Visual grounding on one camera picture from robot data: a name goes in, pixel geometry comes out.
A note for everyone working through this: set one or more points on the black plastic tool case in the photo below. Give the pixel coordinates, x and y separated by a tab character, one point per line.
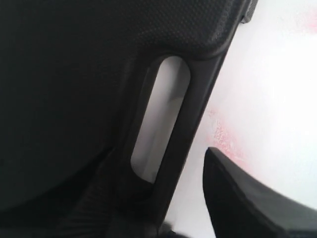
75	80

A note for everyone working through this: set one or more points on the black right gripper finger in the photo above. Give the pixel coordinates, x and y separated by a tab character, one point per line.
242	207

